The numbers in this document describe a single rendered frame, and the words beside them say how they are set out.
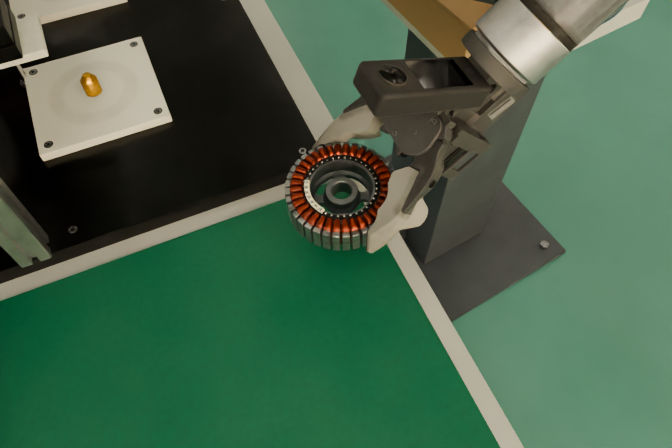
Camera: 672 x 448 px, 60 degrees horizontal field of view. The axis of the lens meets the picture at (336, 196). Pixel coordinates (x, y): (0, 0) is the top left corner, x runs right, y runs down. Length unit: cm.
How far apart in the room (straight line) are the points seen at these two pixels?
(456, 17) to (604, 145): 112
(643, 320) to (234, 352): 116
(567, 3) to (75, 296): 53
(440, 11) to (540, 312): 88
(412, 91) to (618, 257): 121
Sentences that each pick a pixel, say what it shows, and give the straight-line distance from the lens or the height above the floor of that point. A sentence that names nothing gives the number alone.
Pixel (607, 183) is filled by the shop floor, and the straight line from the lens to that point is 175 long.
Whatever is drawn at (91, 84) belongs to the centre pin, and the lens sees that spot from 75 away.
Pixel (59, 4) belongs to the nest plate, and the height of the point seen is 78.
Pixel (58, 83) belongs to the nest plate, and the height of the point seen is 78.
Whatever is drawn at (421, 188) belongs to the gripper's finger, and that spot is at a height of 87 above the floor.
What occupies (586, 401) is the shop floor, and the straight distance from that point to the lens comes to 144.
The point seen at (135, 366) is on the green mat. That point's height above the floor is 75.
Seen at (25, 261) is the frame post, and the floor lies 78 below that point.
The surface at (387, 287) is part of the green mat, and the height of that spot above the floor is 75.
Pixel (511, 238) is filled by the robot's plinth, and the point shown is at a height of 2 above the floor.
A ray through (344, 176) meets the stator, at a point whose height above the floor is 81.
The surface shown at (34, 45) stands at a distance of 70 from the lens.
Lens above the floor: 129
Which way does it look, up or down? 56 degrees down
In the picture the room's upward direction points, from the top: straight up
